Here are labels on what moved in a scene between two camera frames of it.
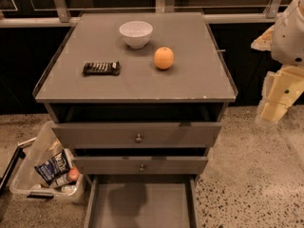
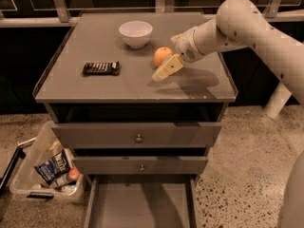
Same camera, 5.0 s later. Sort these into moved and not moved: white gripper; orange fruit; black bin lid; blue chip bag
Moved: white gripper
Not moved: orange fruit; black bin lid; blue chip bag
